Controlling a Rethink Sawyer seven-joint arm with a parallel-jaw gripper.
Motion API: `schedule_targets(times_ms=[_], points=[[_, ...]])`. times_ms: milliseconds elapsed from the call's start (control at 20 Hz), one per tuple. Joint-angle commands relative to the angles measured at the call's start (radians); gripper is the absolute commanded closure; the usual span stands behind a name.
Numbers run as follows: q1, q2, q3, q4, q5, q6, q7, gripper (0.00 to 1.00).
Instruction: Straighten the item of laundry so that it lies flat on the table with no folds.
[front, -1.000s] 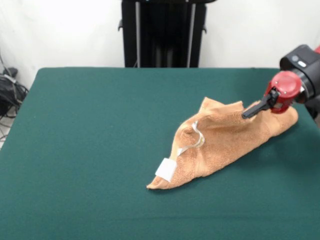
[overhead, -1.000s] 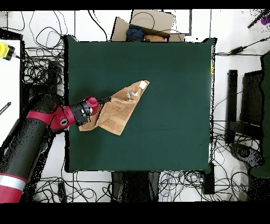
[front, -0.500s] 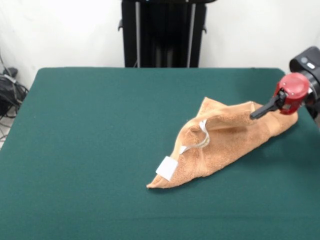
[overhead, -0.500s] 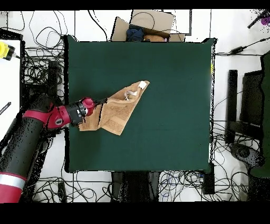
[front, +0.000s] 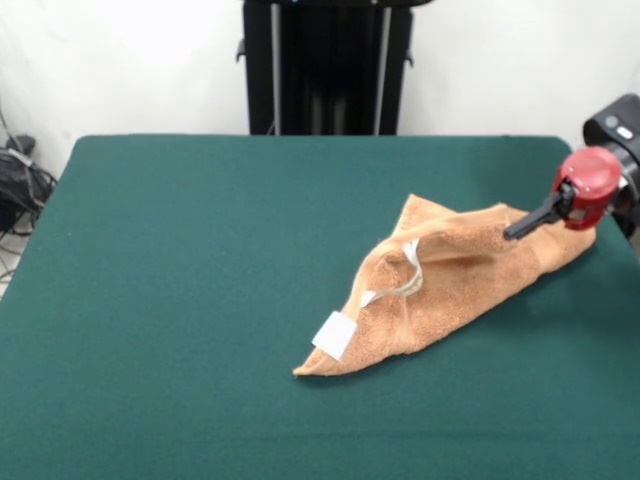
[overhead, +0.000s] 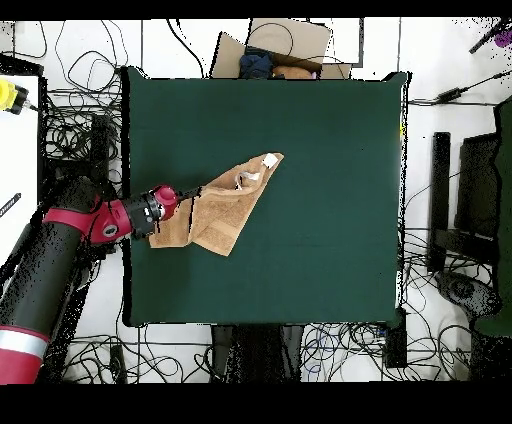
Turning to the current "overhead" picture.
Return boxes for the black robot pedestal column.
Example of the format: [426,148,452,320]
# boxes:
[209,324,306,383]

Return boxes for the black equipment box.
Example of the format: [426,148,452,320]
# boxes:
[41,115,117,193]

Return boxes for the tan terry towel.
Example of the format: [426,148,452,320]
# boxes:
[148,152,286,258]

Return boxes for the brown cardboard box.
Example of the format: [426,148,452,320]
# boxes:
[209,17,353,80]

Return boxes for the black rectangular box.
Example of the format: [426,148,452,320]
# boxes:
[384,307,408,369]

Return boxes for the dark green fabric cover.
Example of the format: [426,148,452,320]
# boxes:
[475,95,512,337]

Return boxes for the tangle of blue black cables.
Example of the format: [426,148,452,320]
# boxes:
[299,322,387,382]

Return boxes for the orange cloth item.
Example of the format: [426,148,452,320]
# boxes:
[272,64,314,80]

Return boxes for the dark green table cloth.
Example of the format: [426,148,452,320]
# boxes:
[120,65,411,327]

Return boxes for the black pedestal caster foot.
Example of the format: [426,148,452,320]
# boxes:
[435,271,501,317]

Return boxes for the yellow and black tool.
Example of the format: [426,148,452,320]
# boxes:
[0,78,30,116]

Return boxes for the black power adapter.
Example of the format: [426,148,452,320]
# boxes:
[437,88,469,104]

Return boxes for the black marker pen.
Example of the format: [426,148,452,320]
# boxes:
[0,192,22,219]

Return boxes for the black rod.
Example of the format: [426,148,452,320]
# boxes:
[468,17,509,55]

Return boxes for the dark blue garment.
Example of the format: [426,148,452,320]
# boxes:
[238,47,275,80]

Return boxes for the white side table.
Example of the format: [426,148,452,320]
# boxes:
[0,74,40,265]

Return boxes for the black power strip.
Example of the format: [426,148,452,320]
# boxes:
[109,344,128,384]

